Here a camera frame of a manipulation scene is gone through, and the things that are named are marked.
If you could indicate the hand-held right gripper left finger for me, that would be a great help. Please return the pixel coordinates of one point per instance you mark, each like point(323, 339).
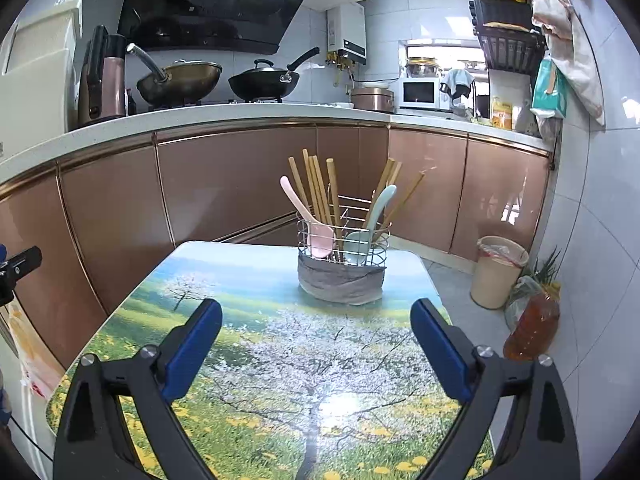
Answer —
point(192, 350)

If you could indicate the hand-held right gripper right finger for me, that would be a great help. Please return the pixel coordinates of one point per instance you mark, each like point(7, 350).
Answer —
point(440, 350)

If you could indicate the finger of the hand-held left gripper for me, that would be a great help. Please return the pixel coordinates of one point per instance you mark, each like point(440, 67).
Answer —
point(22, 261)

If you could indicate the light blue ceramic spoon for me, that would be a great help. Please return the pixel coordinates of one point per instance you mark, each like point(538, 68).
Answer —
point(357, 247)

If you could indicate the pink ceramic spoon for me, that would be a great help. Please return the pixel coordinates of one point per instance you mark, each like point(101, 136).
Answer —
point(320, 240)

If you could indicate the clear yellow plastic bag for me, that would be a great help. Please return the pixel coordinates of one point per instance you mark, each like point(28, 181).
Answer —
point(25, 355)

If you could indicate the large orange oil bottle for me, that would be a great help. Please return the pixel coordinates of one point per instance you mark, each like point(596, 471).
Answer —
point(532, 325)

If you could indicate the beige trash bin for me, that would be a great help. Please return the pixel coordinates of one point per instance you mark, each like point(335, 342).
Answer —
point(500, 272)

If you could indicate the cream plastic storage bin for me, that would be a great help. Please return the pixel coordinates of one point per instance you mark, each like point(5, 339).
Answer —
point(35, 70)

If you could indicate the bronze wok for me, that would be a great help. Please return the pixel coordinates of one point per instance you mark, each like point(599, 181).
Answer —
point(180, 82)

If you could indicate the white speckled countertop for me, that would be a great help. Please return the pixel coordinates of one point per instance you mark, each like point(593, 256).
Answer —
point(225, 112)

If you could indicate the yellow cooking oil bottle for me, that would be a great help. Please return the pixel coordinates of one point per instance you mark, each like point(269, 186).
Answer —
point(501, 112)

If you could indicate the white microwave oven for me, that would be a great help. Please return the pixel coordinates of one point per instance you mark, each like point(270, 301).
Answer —
point(420, 92)

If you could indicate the copper rice cooker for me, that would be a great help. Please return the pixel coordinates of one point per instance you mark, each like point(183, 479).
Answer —
point(372, 98)

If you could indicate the white hanging towel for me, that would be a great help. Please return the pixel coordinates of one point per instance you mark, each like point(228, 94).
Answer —
point(457, 80)

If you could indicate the black wok with lid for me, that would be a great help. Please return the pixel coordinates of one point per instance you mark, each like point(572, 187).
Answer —
point(265, 82)

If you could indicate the teal hanging bag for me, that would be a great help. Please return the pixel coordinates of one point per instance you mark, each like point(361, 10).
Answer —
point(550, 90)

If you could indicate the steamer pot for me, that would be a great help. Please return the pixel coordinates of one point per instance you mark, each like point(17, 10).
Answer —
point(422, 67)

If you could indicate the black range hood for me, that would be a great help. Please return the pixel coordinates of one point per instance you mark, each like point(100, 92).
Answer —
point(220, 5)

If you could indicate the white hanging plastic bag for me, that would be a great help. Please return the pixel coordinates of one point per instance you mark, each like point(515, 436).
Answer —
point(575, 50)

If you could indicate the white water heater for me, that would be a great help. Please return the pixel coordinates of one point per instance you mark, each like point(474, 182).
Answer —
point(346, 32)

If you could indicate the black wall rack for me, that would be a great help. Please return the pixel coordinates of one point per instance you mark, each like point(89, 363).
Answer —
point(505, 20)

